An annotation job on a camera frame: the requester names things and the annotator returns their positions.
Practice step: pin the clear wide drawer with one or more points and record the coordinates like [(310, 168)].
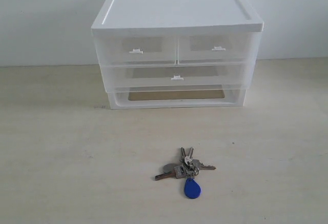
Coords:
[(176, 78)]

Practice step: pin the clear upper left drawer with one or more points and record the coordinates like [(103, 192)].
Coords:
[(135, 51)]

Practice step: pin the key bunch with blue fob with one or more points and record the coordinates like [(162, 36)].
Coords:
[(188, 168)]

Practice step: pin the white plastic drawer cabinet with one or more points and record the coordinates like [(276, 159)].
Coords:
[(178, 18)]

